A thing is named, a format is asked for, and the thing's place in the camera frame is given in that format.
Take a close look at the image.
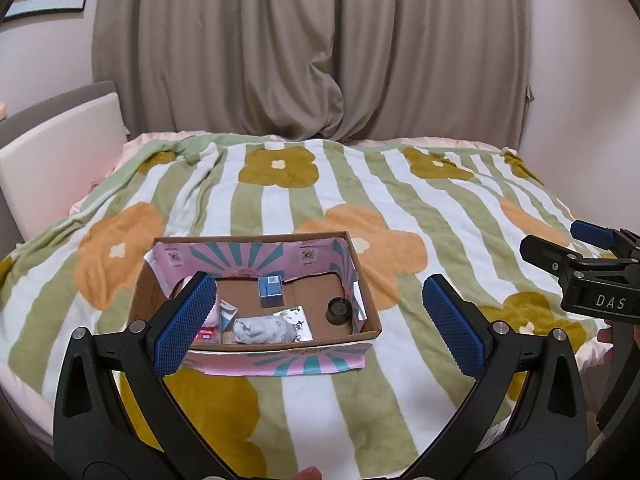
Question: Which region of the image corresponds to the small white box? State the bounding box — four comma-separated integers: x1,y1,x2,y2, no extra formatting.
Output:
217,299,239,332

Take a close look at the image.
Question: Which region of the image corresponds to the person's right hand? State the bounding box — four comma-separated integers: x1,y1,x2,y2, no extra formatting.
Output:
598,324,618,364

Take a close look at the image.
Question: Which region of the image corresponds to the cardboard box with pink lining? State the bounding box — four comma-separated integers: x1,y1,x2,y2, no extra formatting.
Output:
125,230,384,377

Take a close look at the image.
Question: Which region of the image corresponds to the white patterned cloth bundle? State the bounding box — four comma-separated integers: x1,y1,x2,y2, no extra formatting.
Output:
233,313,297,346

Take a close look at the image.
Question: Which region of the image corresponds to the small blue box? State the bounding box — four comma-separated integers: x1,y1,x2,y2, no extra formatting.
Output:
258,274,285,309

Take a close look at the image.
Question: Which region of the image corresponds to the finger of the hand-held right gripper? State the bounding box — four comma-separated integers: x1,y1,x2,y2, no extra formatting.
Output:
571,220,640,262
520,236,627,287

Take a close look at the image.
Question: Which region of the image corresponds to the green striped floral blanket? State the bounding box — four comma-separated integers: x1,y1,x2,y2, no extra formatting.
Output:
0,137,617,480

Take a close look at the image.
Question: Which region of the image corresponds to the beige curtain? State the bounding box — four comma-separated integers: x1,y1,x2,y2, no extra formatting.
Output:
92,0,537,144

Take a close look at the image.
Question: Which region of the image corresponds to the pink bed quilt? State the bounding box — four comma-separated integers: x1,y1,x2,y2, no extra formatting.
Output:
0,129,617,443

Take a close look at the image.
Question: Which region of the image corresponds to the person's left hand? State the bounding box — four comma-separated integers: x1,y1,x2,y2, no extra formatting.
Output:
294,452,325,480

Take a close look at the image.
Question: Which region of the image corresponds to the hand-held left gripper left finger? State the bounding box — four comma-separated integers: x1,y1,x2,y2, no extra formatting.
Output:
52,271,221,480

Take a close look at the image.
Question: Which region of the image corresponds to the white padded headboard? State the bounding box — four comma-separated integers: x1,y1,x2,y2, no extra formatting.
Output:
0,80,128,247

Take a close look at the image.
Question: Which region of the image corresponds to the silver patterned packet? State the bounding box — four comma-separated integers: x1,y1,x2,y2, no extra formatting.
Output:
274,305,314,342

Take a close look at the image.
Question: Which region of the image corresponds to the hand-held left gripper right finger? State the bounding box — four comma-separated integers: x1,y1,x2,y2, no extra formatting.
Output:
400,274,587,480

